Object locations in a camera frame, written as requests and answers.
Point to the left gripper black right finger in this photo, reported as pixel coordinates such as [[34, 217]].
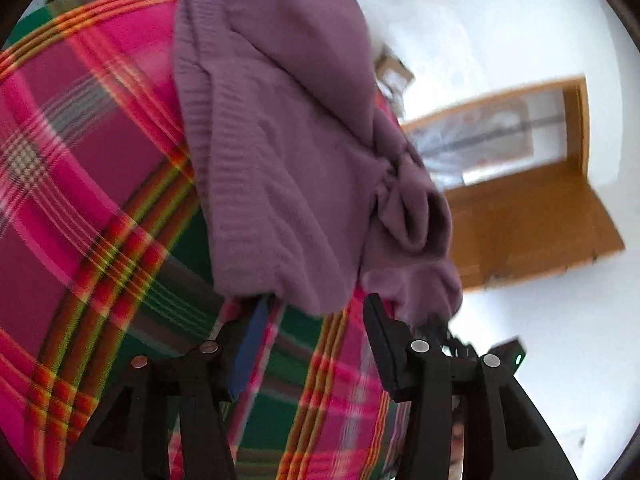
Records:
[[501, 436]]

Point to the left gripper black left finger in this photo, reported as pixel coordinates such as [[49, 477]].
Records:
[[127, 434]]

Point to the purple fleece sweater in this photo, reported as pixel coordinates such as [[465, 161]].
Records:
[[309, 190]]

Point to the wooden door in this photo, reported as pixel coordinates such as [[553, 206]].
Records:
[[528, 225]]

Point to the pink plaid bed cover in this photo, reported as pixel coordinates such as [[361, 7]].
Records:
[[104, 257]]

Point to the brown cardboard box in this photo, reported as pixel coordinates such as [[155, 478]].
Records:
[[392, 76]]

